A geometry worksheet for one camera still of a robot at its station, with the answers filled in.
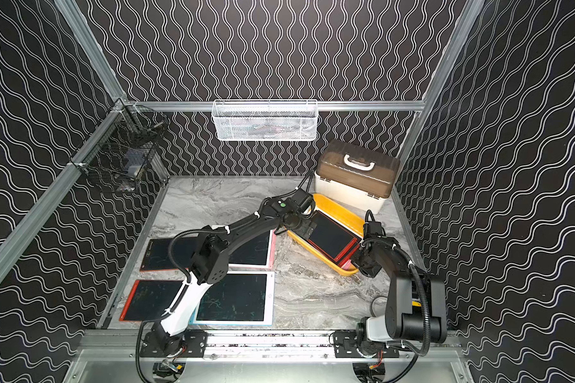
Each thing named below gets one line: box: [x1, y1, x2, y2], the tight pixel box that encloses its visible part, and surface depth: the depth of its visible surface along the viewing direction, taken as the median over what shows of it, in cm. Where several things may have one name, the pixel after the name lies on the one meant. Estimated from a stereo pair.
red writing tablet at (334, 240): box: [306, 209, 363, 267], surface depth 97 cm
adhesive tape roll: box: [369, 295, 389, 318], surface depth 84 cm
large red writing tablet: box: [119, 280, 184, 322], surface depth 87 cm
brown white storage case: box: [314, 138, 401, 214], surface depth 101 cm
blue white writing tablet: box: [189, 270, 276, 327], surface depth 83 cm
